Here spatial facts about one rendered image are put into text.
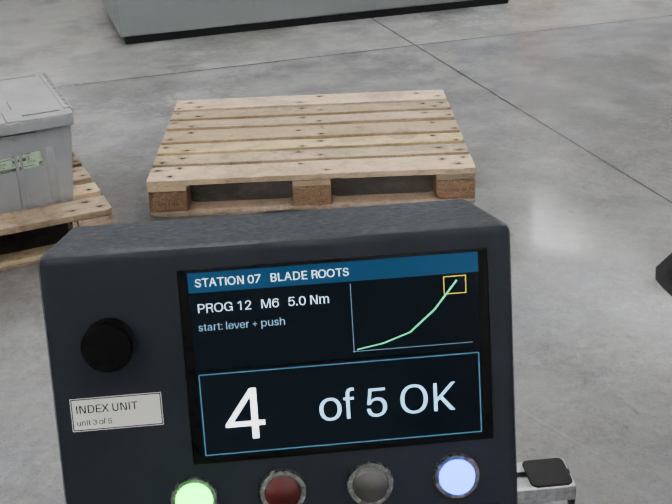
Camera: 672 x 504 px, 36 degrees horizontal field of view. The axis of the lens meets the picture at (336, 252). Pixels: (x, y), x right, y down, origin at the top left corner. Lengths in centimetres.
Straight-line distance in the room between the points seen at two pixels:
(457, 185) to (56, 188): 143
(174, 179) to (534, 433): 178
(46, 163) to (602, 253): 189
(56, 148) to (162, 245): 305
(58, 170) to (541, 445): 193
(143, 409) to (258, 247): 11
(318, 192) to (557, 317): 111
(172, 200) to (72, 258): 325
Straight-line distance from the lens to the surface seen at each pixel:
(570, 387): 277
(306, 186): 377
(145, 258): 56
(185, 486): 60
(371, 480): 59
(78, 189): 381
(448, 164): 381
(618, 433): 262
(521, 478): 71
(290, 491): 59
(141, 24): 643
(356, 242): 56
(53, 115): 357
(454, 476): 60
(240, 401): 58
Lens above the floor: 149
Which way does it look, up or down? 25 degrees down
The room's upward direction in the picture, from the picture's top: 2 degrees counter-clockwise
